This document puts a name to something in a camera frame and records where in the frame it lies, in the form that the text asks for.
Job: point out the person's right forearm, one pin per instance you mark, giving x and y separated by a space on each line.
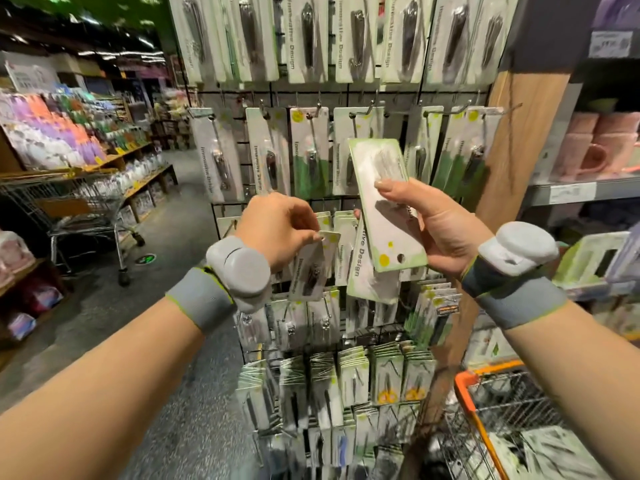
585 395

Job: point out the empty silver shopping cart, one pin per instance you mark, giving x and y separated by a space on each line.
70 205

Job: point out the person's left forearm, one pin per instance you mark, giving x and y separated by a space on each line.
80 395

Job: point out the distant goods display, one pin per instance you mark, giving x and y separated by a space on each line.
170 110

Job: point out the person's right hand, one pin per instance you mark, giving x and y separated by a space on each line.
445 230

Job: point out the wooden pillar panel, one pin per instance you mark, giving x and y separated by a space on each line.
10 155

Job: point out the green hanging ceiling decor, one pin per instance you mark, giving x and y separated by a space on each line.
90 7

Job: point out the wooden detergent shelf unit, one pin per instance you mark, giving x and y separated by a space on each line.
25 295

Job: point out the wooden laundry shelf unit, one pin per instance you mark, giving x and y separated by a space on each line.
145 175

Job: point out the row of pastel laundry bottles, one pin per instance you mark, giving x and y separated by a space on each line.
60 130

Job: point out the green white box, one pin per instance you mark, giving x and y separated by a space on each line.
590 263

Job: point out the green floor sticker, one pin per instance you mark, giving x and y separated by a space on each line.
146 259

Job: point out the wooden post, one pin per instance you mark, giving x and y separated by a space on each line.
520 145

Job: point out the person's left hand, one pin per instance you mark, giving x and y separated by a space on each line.
275 230

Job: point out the white carded nail clipper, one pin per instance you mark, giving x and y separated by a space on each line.
312 270
370 285
385 225

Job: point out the grey wrist tracker band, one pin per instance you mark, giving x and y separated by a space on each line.
520 255
240 270

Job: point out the large white product box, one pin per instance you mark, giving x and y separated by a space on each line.
550 135

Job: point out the pile of packets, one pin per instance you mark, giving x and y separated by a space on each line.
555 457

